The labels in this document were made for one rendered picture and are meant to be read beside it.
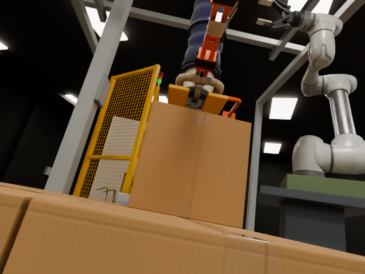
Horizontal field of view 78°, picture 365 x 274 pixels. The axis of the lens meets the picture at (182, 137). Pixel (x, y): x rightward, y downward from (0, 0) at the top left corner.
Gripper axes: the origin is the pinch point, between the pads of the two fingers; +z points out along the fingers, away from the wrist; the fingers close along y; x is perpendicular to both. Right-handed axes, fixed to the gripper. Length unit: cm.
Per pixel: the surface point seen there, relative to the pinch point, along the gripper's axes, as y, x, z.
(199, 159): 82, -4, 19
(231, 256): 105, -63, 23
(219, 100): 47, 12, 12
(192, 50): 17.2, 18.5, 29.3
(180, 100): 47, 21, 30
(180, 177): 90, -5, 25
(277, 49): -152, 181, -96
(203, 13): -8.5, 16.5, 27.4
